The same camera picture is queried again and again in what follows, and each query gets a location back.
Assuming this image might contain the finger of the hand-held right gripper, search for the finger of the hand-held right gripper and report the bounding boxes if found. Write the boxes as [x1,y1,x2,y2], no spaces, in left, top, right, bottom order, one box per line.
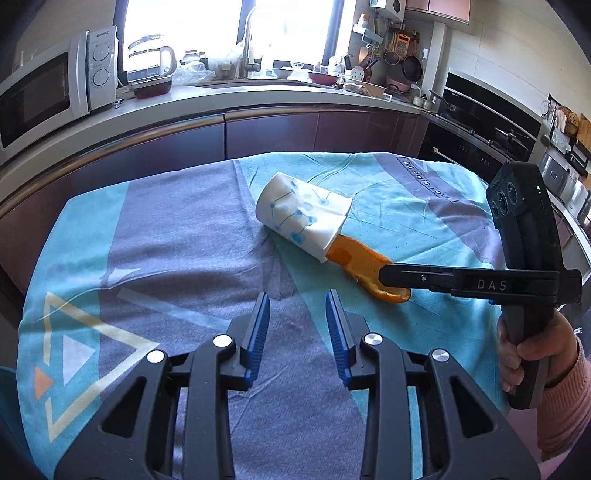
[378,261,458,296]

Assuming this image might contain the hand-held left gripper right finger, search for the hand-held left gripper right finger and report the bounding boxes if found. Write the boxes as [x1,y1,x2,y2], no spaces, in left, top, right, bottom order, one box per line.
[324,290,541,480]

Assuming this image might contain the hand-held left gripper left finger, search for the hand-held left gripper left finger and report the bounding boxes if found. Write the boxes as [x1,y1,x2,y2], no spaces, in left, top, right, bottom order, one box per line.
[54,291,271,480]

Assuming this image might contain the long orange peel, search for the long orange peel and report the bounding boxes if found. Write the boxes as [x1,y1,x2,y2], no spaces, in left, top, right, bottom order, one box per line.
[325,234,413,304]

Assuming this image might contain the white paper cup blue dots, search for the white paper cup blue dots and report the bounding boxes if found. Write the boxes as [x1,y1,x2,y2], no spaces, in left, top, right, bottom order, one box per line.
[255,172,353,264]

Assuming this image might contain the person's right forearm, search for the person's right forearm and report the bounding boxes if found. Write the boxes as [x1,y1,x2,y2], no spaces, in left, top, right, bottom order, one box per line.
[536,336,591,449]

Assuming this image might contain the person's right hand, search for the person's right hand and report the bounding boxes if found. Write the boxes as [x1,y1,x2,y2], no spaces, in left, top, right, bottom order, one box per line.
[496,308,581,394]

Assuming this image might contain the metal storage container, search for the metal storage container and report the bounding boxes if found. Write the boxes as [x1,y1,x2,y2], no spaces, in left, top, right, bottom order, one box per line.
[538,154,579,195]

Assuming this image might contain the cluttered storage rack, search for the cluttered storage rack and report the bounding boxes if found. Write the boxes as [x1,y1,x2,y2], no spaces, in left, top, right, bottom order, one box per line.
[545,95,591,177]

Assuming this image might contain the black built-in oven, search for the black built-in oven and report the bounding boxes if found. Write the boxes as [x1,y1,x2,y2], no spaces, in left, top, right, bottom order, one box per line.
[418,69,544,186]

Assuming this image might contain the blue grey printed tablecloth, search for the blue grey printed tablecloth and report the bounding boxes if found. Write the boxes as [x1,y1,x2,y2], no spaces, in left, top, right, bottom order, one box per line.
[16,151,514,480]

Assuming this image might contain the dark purple kitchen cabinets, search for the dark purple kitchen cabinets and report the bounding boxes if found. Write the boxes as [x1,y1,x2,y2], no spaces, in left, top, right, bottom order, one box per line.
[0,108,426,296]

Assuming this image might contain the wooden tray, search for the wooden tray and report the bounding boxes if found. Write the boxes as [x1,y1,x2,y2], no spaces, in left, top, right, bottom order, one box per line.
[344,80,387,99]

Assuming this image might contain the clear plastic bag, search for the clear plastic bag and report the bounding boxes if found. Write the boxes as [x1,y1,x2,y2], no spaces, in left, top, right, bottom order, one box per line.
[173,60,216,85]

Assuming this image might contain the metal kitchen faucet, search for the metal kitchen faucet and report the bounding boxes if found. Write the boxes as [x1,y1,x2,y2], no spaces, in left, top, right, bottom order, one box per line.
[235,4,262,79]

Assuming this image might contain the glass electric kettle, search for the glass electric kettle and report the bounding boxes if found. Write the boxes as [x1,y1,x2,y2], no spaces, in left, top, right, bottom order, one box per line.
[122,34,178,99]

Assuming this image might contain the white microwave oven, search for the white microwave oven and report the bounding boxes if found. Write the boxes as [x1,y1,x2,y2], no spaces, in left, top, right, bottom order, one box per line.
[0,25,119,161]

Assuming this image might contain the pink wall cabinet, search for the pink wall cabinet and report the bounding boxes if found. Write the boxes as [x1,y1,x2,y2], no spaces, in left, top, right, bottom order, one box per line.
[405,0,472,24]

